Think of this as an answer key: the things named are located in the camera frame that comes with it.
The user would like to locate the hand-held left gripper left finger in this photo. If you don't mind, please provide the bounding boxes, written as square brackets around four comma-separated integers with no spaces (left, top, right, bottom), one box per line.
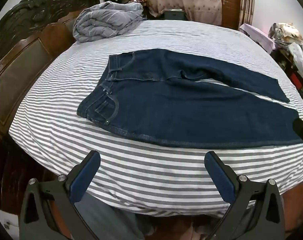
[19,150,102,240]

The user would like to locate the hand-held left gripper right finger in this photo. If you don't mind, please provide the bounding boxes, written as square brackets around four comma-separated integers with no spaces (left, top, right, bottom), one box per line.
[204,151,285,240]

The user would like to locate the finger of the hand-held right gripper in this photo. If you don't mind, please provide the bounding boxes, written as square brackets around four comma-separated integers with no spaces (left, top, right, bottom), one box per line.
[293,117,303,160]

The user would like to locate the dark blue denim pants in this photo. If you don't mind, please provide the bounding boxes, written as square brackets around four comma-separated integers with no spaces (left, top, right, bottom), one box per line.
[77,49,303,148]

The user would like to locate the person's grey trouser leg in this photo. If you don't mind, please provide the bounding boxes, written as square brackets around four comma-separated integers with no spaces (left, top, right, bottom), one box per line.
[75,197,152,240]

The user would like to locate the bed with striped sheet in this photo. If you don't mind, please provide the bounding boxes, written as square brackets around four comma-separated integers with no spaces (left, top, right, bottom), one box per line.
[9,20,303,218]

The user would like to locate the white garment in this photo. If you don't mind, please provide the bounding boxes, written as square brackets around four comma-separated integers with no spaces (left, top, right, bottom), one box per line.
[288,42,303,90]

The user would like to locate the floral patterned cloth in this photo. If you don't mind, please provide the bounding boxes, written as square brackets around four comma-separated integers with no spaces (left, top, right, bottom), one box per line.
[269,22,303,47]

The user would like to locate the light purple cloth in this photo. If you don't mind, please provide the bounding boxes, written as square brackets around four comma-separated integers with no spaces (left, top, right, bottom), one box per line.
[238,23,275,54]

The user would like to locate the carved dark wooden headboard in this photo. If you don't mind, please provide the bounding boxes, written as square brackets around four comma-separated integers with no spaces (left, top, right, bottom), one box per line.
[0,0,100,135]

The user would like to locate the brown wooden door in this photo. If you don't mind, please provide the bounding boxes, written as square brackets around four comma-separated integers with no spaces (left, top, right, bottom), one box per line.
[220,0,242,30]

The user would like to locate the folded grey quilt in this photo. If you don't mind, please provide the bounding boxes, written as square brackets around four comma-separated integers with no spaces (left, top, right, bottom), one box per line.
[73,1,144,43]

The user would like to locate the black box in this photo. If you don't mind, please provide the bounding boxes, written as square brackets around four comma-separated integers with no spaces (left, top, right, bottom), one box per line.
[164,9,186,21]

